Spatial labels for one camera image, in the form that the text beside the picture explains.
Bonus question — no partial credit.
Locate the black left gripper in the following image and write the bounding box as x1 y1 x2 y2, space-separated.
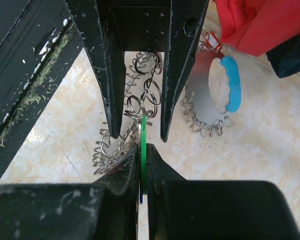
65 0 209 143

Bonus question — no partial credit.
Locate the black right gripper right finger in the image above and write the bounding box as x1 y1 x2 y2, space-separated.
146 143 300 240

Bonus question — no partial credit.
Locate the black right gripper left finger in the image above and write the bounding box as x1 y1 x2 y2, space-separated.
0 144 140 240

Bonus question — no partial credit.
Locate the steel key ring disc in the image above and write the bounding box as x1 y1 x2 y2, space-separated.
92 51 163 175

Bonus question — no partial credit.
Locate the green key tag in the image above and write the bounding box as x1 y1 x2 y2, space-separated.
139 116 147 195

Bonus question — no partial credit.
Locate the yellow blue cartoon cloth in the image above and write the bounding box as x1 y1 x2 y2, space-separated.
138 180 143 205

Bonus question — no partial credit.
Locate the red shirt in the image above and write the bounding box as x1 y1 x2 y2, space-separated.
213 0 300 57

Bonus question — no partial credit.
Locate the dark navy garment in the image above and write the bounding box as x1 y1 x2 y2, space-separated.
266 34 300 79

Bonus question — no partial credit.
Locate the wooden clothes rack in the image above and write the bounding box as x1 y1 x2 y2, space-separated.
202 0 300 98

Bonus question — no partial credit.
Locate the blue handled key ring disc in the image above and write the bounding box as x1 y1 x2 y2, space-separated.
181 50 242 138

